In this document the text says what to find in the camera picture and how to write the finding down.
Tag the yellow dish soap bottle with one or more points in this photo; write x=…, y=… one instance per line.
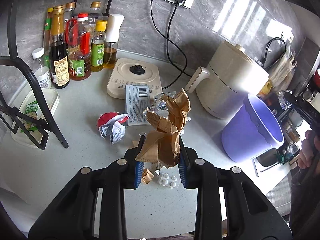
x=265, y=90

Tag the red cap oil bottle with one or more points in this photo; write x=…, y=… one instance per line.
x=79, y=48

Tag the grey barcode packet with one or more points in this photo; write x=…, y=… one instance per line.
x=137, y=100

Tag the white plastic tray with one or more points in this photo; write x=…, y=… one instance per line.
x=52, y=98

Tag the green packet in tray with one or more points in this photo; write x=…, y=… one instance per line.
x=32, y=110

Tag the red white wrapper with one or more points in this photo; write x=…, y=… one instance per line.
x=112, y=126

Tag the dark soy sauce bottle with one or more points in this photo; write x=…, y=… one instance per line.
x=58, y=49

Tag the cream air fryer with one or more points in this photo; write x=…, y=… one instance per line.
x=230, y=75

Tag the gold cap clear bottle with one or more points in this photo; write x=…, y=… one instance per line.
x=94, y=14

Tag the small brown paper scrap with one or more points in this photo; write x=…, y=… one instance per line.
x=147, y=176

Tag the hanging cloth bags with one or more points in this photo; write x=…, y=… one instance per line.
x=278, y=73

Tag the brown paper bag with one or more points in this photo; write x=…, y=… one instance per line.
x=163, y=143

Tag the small white cap bottle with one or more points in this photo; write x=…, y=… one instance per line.
x=41, y=71

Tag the person's right hand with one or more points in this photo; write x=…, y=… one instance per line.
x=306, y=153

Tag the black metal kitchen rack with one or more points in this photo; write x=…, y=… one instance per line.
x=45, y=125

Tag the cream induction cooker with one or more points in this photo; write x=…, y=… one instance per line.
x=133, y=72

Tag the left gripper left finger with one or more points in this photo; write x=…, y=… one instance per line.
x=71, y=214

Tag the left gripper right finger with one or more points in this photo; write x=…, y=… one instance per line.
x=250, y=215

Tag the purple plastic trash bucket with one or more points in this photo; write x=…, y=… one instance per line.
x=252, y=131

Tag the yellow cap green label bottle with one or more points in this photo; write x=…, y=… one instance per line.
x=98, y=40

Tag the white pill blister pack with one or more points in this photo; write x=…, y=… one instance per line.
x=166, y=180

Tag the white top oil sprayer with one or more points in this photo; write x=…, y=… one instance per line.
x=112, y=38

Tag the silver foil wrapper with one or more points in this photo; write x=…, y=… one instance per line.
x=159, y=106

